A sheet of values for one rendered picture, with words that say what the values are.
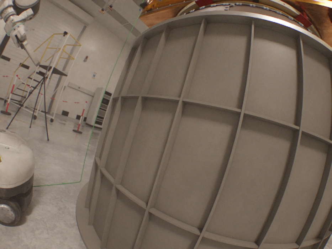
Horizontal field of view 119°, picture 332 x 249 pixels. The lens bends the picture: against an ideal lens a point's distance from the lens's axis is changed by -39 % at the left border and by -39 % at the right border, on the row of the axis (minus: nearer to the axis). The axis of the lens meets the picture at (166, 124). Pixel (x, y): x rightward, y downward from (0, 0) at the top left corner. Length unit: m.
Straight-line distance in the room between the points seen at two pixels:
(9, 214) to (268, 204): 1.01
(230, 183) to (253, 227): 0.17
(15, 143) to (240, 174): 1.14
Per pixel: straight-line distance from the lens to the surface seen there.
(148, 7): 1.84
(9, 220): 0.91
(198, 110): 0.51
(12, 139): 1.12
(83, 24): 8.80
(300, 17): 1.32
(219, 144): 0.47
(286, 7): 1.27
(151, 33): 0.88
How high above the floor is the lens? 0.65
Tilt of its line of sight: 4 degrees up
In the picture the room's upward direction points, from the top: 17 degrees clockwise
